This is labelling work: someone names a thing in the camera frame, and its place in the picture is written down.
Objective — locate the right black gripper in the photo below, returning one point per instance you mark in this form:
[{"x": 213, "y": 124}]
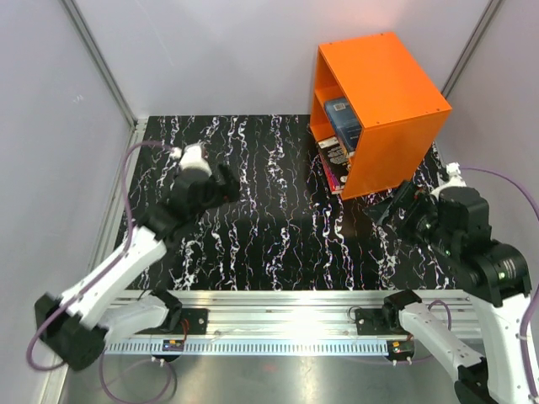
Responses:
[{"x": 405, "y": 195}]

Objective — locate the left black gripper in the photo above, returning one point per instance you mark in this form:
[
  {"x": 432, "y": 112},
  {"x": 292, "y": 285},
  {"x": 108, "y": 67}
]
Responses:
[{"x": 226, "y": 194}]

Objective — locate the red comic book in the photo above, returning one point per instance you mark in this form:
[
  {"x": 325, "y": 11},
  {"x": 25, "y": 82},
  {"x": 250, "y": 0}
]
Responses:
[{"x": 336, "y": 187}]

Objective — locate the purple treehouse book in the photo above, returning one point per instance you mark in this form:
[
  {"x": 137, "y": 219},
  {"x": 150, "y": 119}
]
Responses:
[{"x": 336, "y": 174}]

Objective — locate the black book gold text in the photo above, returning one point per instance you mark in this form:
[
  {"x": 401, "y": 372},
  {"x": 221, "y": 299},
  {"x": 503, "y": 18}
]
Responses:
[{"x": 332, "y": 150}]

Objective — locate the dark blue book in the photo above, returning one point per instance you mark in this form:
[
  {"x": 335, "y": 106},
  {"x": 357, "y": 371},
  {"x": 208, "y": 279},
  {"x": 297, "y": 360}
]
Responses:
[{"x": 344, "y": 121}]

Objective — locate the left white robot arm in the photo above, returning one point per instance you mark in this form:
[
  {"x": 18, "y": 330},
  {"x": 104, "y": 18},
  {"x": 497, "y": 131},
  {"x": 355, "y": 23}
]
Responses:
[{"x": 79, "y": 324}]

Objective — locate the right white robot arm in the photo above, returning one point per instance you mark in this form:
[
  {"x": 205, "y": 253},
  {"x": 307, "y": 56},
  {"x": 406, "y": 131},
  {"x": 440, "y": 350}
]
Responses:
[{"x": 498, "y": 284}]

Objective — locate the orange two-shelf cabinet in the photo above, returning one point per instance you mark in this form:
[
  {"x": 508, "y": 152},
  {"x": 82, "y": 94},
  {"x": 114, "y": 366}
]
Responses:
[{"x": 399, "y": 108}]

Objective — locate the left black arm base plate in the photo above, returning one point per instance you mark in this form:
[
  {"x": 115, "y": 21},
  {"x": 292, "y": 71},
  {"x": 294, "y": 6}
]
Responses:
[{"x": 194, "y": 319}]

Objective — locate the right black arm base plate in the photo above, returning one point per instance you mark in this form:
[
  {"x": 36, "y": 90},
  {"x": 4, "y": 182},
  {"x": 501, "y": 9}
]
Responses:
[{"x": 381, "y": 322}]

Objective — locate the white slotted cable duct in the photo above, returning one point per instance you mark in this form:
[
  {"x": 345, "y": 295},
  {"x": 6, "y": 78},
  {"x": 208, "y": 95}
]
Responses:
[{"x": 248, "y": 347}]

